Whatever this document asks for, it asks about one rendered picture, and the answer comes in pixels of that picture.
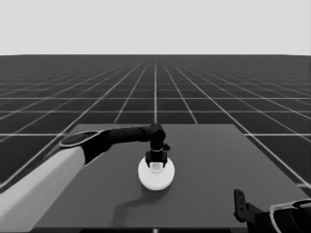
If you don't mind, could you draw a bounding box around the large thick white disc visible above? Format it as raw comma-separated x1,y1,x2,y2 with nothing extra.
137,154,176,191

